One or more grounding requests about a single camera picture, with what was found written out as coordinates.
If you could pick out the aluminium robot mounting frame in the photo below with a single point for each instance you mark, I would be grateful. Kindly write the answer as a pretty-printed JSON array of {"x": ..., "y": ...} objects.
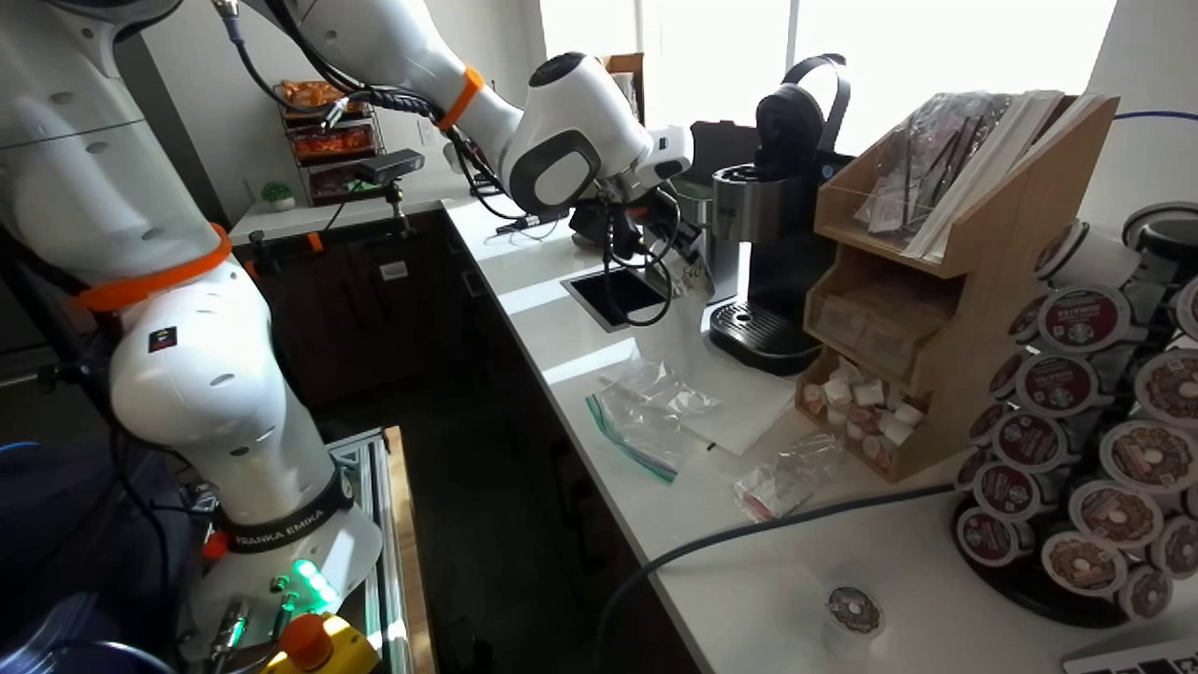
[{"x": 388, "y": 547}]

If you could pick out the brown sugar packets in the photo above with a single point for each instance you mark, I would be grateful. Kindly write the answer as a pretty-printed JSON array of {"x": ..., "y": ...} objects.
[{"x": 862, "y": 326}]

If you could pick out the black rectangular container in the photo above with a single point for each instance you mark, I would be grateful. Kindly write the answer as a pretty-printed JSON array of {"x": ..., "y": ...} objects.
[{"x": 726, "y": 141}]

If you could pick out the black coffee pod carousel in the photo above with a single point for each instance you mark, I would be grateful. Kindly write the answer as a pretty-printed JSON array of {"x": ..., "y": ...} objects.
[{"x": 1097, "y": 423}]

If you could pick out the wooden condiment organizer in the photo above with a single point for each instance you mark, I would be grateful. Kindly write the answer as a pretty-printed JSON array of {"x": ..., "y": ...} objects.
[{"x": 986, "y": 286}]

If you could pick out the small clear packet bag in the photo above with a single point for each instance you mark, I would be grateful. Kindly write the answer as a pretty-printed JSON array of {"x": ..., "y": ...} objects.
[{"x": 780, "y": 483}]

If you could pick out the snack display rack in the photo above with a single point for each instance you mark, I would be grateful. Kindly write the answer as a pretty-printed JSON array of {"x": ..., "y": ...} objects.
[{"x": 328, "y": 145}]

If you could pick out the small green round object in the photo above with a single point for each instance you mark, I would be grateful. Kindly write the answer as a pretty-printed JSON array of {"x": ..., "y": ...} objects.
[{"x": 278, "y": 198}]

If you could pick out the clear wrapped packet stack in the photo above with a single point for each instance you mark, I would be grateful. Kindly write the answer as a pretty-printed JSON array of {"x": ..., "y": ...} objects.
[{"x": 930, "y": 161}]

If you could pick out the white creamer cup pile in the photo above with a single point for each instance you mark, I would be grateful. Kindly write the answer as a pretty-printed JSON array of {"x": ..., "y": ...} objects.
[{"x": 865, "y": 398}]

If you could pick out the dark wood cabinet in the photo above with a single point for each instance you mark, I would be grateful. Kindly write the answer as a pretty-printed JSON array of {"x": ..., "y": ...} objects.
[{"x": 362, "y": 311}]

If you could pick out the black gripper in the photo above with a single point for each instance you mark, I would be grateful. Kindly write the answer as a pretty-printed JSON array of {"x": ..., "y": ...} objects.
[{"x": 639, "y": 224}]

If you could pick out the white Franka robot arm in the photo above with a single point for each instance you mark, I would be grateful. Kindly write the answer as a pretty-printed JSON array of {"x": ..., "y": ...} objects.
[{"x": 187, "y": 375}]

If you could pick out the clear green-seal zip bag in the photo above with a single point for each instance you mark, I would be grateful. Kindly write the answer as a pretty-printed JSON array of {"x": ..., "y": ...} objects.
[{"x": 656, "y": 398}]

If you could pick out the black pod coffee maker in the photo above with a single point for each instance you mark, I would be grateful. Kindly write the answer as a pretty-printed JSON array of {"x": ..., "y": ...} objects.
[{"x": 799, "y": 135}]

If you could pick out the yellow orange emergency stop button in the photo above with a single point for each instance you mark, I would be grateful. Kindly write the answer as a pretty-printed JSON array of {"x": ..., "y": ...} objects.
[{"x": 304, "y": 642}]

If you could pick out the dark blue bag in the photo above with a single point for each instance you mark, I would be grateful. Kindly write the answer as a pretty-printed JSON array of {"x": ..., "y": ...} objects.
[{"x": 77, "y": 538}]

